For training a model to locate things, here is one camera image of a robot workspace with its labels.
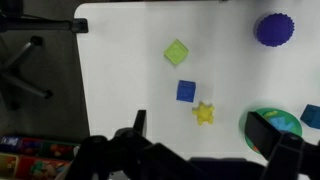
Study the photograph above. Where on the green bowl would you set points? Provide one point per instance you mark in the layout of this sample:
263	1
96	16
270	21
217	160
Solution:
266	113

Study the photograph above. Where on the office chair base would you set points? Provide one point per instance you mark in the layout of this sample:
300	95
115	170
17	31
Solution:
10	75

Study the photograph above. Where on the black table clamp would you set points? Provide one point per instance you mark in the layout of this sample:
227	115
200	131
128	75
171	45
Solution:
78	25

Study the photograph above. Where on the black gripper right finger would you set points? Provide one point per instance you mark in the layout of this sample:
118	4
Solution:
261	133

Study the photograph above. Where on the purple scalloped cup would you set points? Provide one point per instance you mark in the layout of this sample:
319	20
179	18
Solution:
275	29

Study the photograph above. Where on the colourful toy box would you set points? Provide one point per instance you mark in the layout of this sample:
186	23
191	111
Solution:
25	158

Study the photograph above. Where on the royal blue cube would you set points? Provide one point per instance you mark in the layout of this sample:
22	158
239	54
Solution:
186	91

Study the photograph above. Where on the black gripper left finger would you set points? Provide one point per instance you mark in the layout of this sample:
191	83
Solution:
140	122

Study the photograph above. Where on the blue toy in bowl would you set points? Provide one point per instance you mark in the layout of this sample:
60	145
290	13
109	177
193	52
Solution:
283	123

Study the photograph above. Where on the yellow star toy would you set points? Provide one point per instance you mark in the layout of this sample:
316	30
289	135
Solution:
204	113

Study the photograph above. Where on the lime green cube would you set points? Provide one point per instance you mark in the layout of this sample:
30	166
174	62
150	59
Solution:
176	52

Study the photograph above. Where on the dark teal blue cube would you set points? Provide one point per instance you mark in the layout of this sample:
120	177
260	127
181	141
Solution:
311	116

